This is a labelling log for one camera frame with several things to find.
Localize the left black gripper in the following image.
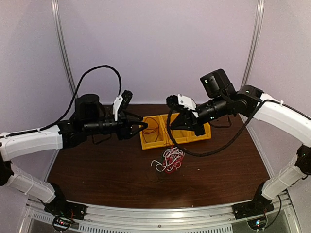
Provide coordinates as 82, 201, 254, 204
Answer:
83, 110, 148, 140

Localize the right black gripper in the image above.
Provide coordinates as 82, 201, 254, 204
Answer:
169, 94, 230, 136

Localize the long red wire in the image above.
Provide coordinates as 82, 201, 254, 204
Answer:
142, 116, 162, 144

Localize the yellow three-compartment bin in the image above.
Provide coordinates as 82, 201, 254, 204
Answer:
140, 114, 212, 150

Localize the wire bundle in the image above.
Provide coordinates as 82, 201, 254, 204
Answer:
150, 145, 187, 175

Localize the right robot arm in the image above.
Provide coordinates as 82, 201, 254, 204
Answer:
166, 69, 311, 215

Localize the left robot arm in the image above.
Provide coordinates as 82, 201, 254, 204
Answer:
0, 90, 148, 216

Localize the left circuit board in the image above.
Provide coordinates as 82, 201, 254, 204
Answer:
52, 216, 75, 231

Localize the circuit board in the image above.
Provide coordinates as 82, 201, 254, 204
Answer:
247, 216, 267, 231
52, 216, 75, 231

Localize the right circuit board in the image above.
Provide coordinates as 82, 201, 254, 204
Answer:
247, 216, 267, 231

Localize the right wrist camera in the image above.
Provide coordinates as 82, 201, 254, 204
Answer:
166, 94, 197, 113

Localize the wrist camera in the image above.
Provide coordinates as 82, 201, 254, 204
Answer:
113, 90, 133, 121
166, 94, 197, 113

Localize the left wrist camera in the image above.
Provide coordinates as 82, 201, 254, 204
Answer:
113, 90, 133, 121

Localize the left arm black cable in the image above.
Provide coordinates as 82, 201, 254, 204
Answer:
36, 65, 122, 133

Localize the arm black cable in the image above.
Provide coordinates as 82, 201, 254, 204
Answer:
166, 104, 260, 156
36, 65, 122, 133

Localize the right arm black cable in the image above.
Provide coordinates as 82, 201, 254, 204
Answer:
166, 104, 260, 156

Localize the aluminium front rail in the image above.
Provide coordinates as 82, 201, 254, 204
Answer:
17, 191, 302, 233

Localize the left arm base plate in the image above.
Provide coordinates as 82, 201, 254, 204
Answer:
44, 201, 86, 220

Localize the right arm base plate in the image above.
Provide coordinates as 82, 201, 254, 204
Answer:
232, 200, 274, 220

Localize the right aluminium frame post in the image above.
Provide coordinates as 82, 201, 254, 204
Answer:
241, 0, 265, 86

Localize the aluminium frame post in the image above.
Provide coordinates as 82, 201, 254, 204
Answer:
241, 0, 265, 86
51, 0, 77, 98

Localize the left aluminium frame post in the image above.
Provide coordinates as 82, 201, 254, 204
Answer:
51, 0, 77, 98

